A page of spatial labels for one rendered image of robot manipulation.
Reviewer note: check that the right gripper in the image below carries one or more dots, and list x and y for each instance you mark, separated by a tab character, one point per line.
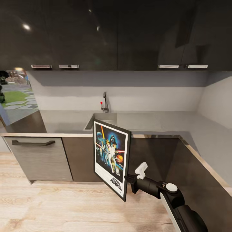
136	184

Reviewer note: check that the cabinet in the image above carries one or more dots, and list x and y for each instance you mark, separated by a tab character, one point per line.
58	35
174	35

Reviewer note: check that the drop in sink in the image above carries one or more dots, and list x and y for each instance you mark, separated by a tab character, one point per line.
128	121

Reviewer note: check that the poster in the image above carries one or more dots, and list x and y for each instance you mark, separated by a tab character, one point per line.
111	154

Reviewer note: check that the fixed window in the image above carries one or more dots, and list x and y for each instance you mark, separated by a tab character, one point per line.
17	99

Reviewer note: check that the dishwasher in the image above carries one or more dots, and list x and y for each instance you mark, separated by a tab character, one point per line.
41	158

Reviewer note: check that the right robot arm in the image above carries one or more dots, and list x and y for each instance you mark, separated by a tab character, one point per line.
183	217

